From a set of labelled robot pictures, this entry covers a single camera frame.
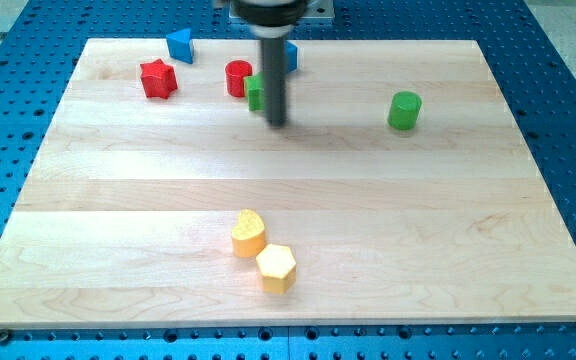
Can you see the black robot arm end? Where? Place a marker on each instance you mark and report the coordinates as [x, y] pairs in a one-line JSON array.
[[270, 19]]

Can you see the green cylinder block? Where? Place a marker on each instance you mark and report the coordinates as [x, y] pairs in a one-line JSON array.
[[404, 110]]

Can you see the red star block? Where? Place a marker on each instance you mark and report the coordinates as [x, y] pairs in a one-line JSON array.
[[158, 79]]

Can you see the blue block behind rod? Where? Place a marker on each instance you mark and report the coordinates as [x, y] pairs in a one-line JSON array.
[[291, 51]]

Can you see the yellow heart block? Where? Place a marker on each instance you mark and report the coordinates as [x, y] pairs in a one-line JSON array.
[[248, 235]]

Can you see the light wooden board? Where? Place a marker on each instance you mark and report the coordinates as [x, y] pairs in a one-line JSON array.
[[126, 215]]

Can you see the red cylinder block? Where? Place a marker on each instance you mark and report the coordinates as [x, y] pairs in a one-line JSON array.
[[236, 71]]

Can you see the blue triangle block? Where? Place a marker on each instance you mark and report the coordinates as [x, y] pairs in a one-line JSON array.
[[180, 45]]

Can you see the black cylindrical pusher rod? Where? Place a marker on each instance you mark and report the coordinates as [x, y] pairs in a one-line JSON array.
[[274, 66]]

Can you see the grey metal mounting plate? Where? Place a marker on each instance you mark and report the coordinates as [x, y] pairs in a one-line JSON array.
[[317, 10]]

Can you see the yellow hexagon block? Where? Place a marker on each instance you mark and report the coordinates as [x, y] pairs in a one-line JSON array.
[[277, 267]]

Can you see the green star block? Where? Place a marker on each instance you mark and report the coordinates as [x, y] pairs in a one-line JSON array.
[[254, 92]]

